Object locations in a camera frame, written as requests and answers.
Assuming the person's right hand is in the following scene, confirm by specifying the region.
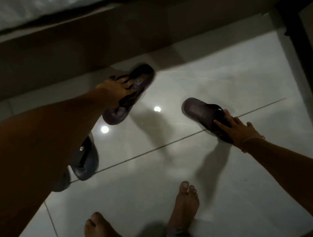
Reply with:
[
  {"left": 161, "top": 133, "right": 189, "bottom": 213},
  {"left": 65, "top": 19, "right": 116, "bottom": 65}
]
[{"left": 213, "top": 109, "right": 266, "bottom": 150}]

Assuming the person's left hand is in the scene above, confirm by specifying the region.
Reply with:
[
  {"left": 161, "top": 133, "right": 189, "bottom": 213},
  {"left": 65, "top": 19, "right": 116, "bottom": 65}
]
[{"left": 96, "top": 76, "right": 136, "bottom": 109}]

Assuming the dark flip-flop sandal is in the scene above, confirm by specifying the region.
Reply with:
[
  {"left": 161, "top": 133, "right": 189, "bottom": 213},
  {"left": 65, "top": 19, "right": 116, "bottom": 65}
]
[
  {"left": 102, "top": 64, "right": 156, "bottom": 125},
  {"left": 182, "top": 98, "right": 236, "bottom": 144}
]

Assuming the person's left forearm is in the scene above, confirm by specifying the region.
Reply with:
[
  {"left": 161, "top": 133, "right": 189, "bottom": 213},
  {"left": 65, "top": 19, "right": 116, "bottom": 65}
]
[{"left": 0, "top": 88, "right": 108, "bottom": 237}]

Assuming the person's right forearm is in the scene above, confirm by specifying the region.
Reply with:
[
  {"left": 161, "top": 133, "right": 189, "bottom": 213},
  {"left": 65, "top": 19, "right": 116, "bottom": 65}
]
[{"left": 241, "top": 139, "right": 313, "bottom": 217}]

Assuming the dark buckled sandal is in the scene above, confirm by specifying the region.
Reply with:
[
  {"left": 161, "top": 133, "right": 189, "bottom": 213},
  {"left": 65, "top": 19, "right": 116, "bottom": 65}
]
[
  {"left": 52, "top": 168, "right": 71, "bottom": 192},
  {"left": 70, "top": 135, "right": 99, "bottom": 181}
]

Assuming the person's right foot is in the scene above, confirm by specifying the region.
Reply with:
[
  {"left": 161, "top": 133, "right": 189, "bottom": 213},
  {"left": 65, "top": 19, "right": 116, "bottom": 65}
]
[{"left": 167, "top": 181, "right": 200, "bottom": 237}]

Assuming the person's foot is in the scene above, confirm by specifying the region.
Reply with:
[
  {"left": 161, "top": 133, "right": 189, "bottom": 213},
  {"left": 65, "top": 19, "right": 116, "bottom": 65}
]
[
  {"left": 167, "top": 181, "right": 200, "bottom": 237},
  {"left": 84, "top": 212, "right": 123, "bottom": 237}
]

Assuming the white mattress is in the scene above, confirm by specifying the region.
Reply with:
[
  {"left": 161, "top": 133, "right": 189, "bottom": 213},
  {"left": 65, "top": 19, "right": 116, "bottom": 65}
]
[{"left": 0, "top": 0, "right": 104, "bottom": 32}]

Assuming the dark furniture leg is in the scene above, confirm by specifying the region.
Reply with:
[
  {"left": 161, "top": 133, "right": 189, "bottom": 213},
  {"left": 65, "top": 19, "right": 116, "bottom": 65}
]
[{"left": 276, "top": 0, "right": 313, "bottom": 99}]

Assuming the person's left foot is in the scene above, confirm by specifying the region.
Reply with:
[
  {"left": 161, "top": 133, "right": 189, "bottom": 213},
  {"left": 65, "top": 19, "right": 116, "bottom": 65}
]
[{"left": 84, "top": 212, "right": 123, "bottom": 237}]

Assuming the thin wrist bracelet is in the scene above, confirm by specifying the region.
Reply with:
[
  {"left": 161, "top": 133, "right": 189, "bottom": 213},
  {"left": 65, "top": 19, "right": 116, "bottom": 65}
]
[{"left": 240, "top": 136, "right": 266, "bottom": 153}]

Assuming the bed frame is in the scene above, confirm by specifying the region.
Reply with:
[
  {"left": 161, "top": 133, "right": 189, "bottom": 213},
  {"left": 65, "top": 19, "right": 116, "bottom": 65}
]
[{"left": 0, "top": 0, "right": 278, "bottom": 102}]

